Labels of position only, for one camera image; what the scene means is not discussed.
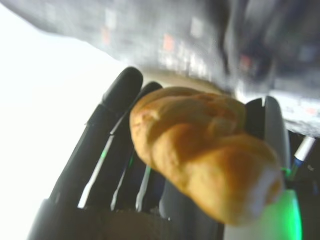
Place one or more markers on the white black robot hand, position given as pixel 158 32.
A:
pixel 105 155

